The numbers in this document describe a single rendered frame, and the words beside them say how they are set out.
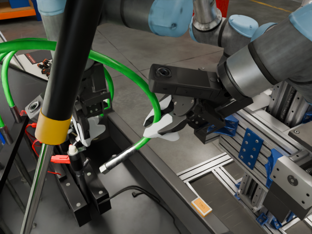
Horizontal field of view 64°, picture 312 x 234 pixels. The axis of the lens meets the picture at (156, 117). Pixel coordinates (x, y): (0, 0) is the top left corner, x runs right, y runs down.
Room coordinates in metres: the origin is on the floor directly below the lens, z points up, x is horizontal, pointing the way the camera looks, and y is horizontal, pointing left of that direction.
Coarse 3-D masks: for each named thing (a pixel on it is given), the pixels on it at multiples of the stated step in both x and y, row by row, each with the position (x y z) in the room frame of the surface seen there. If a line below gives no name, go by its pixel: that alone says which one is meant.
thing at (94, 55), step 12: (0, 48) 0.33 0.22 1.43; (12, 48) 0.33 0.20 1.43; (24, 48) 0.34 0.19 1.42; (36, 48) 0.34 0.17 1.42; (48, 48) 0.34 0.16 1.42; (96, 60) 0.36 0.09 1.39; (108, 60) 0.36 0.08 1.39; (132, 72) 0.37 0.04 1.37; (144, 84) 0.37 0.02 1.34; (156, 108) 0.38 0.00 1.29; (156, 120) 0.38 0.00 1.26; (144, 144) 0.37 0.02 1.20
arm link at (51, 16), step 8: (40, 0) 0.42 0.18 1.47; (48, 0) 0.41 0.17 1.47; (56, 0) 0.41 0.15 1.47; (64, 0) 0.41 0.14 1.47; (40, 8) 0.42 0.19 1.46; (48, 8) 0.41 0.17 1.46; (56, 8) 0.41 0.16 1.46; (64, 8) 0.41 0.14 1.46; (48, 16) 0.41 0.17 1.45; (56, 16) 0.41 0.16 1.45; (48, 24) 0.41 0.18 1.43; (56, 24) 0.41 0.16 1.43; (48, 32) 0.42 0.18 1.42; (56, 32) 0.41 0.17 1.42; (56, 40) 0.41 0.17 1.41
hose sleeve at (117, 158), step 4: (132, 144) 0.38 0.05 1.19; (128, 148) 0.37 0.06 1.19; (132, 148) 0.37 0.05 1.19; (124, 152) 0.37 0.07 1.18; (128, 152) 0.37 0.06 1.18; (132, 152) 0.37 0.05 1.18; (116, 156) 0.37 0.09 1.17; (120, 156) 0.36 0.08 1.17; (124, 156) 0.36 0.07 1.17; (128, 156) 0.36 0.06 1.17; (112, 160) 0.36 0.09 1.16; (116, 160) 0.36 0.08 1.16; (120, 160) 0.36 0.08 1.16; (108, 164) 0.36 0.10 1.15; (112, 164) 0.36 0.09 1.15; (116, 164) 0.36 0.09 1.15; (108, 168) 0.35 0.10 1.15; (112, 168) 0.36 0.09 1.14
